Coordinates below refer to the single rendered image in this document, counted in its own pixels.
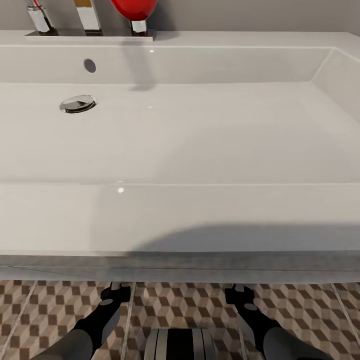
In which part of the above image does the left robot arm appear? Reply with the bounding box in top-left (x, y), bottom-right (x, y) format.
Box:
top-left (30, 281), bottom-right (132, 360)

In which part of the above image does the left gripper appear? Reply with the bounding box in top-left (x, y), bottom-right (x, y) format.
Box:
top-left (101, 285), bottom-right (131, 305)

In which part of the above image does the robot trunk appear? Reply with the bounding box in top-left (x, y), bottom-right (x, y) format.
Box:
top-left (144, 328), bottom-right (216, 360)

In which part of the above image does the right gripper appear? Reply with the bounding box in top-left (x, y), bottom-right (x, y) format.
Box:
top-left (225, 287), bottom-right (254, 306)

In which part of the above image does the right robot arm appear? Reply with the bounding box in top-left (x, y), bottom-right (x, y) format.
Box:
top-left (225, 283), bottom-right (335, 360)

